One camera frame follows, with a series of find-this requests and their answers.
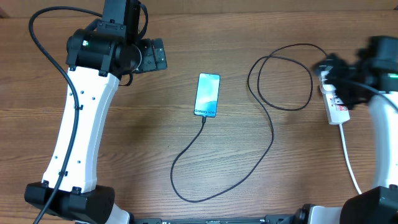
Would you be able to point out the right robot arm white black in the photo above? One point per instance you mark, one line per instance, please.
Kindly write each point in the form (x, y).
(371, 80)

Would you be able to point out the blue Samsung Galaxy smartphone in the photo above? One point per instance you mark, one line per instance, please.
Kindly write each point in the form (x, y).
(206, 101)

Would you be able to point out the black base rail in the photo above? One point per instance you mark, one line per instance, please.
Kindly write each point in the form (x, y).
(268, 219)

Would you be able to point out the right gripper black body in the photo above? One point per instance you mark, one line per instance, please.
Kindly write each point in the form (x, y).
(345, 81)

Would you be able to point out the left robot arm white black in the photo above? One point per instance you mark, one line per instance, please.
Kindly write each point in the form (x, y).
(112, 46)

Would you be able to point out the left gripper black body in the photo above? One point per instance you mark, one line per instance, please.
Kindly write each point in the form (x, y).
(148, 61)

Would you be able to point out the white power strip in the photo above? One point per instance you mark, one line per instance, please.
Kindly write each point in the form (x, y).
(336, 112)

